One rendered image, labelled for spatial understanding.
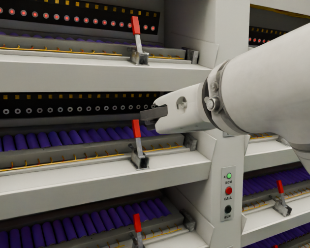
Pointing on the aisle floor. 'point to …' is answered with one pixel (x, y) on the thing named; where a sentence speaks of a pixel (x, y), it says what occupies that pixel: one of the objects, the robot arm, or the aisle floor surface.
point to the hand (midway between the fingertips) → (163, 118)
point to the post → (192, 14)
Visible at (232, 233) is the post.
